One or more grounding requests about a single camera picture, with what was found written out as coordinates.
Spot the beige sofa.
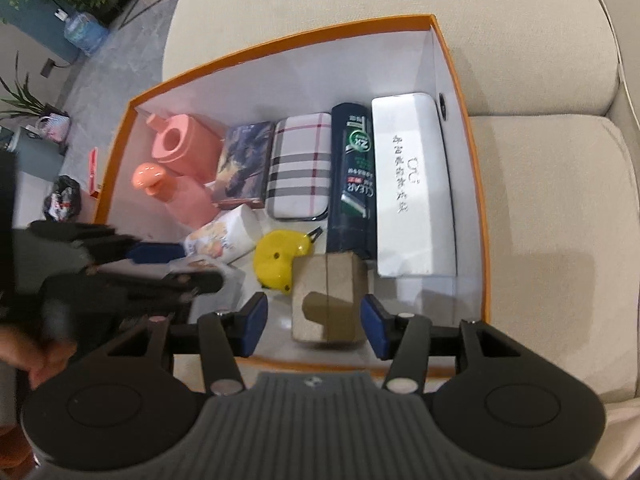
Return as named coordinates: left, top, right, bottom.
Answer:
left=160, top=0, right=640, bottom=480

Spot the dark shampoo bottle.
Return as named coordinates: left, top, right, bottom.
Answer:
left=326, top=102, right=377, bottom=261

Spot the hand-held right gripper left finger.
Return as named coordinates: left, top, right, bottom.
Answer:
left=107, top=291, right=269, bottom=395

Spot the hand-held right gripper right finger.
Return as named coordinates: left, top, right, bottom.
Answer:
left=361, top=294, right=526, bottom=393

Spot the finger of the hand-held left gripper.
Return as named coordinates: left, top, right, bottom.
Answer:
left=30, top=220, right=187, bottom=267
left=42, top=270, right=224, bottom=313

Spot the red flat packet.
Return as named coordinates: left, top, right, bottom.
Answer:
left=87, top=147, right=101, bottom=197

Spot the pink plastic container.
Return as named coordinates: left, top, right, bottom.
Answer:
left=146, top=112, right=226, bottom=183

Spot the pink woven bag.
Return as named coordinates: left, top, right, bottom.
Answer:
left=34, top=110, right=71, bottom=147

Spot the black plastic bag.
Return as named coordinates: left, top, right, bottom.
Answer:
left=44, top=175, right=82, bottom=221

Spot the grey round bin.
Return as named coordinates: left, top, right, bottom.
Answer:
left=9, top=125, right=66, bottom=182

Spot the long-leaf potted plant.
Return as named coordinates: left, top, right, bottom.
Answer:
left=0, top=52, right=49, bottom=119

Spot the long white box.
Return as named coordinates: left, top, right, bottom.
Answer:
left=371, top=92, right=458, bottom=278

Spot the blue water jug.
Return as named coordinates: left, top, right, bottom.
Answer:
left=64, top=10, right=110, bottom=56

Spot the dark photo card box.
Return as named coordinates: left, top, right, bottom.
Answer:
left=212, top=121, right=276, bottom=210

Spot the orange cardboard box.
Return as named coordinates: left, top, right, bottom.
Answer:
left=94, top=14, right=493, bottom=378

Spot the small brown cardboard box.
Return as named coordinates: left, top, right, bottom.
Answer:
left=290, top=252, right=370, bottom=345

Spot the pink round-cap bottle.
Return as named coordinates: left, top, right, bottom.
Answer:
left=131, top=162, right=217, bottom=231

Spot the clear plastic cube box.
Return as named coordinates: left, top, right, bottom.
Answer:
left=170, top=256, right=247, bottom=322

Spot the person's left hand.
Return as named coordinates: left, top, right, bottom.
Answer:
left=0, top=325, right=76, bottom=389

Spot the floral tissue packet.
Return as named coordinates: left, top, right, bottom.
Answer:
left=184, top=204, right=263, bottom=267

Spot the yellow plastic item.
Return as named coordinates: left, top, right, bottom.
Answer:
left=253, top=227, right=324, bottom=295

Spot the plaid case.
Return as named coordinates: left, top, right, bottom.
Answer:
left=265, top=112, right=333, bottom=221

